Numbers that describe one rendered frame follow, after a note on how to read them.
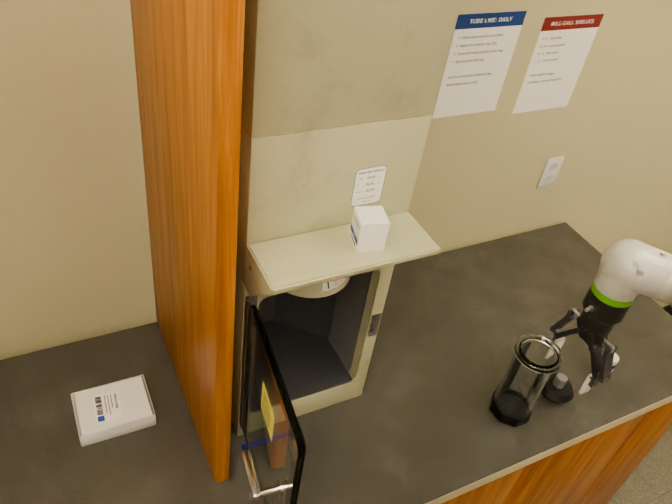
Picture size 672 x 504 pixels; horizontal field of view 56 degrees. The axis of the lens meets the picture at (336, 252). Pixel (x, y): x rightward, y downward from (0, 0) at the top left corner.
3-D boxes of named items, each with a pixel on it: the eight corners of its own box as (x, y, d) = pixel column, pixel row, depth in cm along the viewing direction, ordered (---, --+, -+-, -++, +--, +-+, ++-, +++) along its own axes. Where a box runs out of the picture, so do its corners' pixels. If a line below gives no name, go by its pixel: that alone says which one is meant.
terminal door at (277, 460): (245, 428, 137) (253, 299, 111) (283, 566, 116) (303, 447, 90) (242, 429, 137) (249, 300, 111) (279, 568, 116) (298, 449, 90)
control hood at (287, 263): (243, 287, 111) (245, 244, 104) (399, 250, 124) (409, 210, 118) (267, 333, 103) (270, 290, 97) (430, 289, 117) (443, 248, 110)
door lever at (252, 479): (268, 450, 112) (269, 442, 110) (282, 499, 106) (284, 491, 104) (238, 457, 110) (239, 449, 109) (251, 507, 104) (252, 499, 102)
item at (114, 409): (72, 403, 142) (70, 393, 140) (144, 384, 149) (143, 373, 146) (81, 447, 134) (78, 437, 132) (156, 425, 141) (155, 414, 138)
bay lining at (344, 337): (216, 333, 153) (217, 219, 131) (312, 308, 164) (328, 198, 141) (251, 412, 138) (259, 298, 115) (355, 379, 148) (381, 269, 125)
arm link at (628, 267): (614, 222, 136) (610, 249, 128) (674, 241, 133) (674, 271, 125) (589, 270, 145) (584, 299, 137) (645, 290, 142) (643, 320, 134)
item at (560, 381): (528, 384, 164) (536, 368, 159) (554, 374, 167) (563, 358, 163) (551, 412, 158) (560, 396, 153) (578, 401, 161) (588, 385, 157)
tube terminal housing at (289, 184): (203, 355, 157) (199, 65, 108) (319, 323, 170) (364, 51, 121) (236, 437, 141) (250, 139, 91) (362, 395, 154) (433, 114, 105)
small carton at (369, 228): (349, 233, 110) (354, 206, 106) (376, 232, 111) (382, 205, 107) (355, 252, 106) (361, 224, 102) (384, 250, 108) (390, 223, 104)
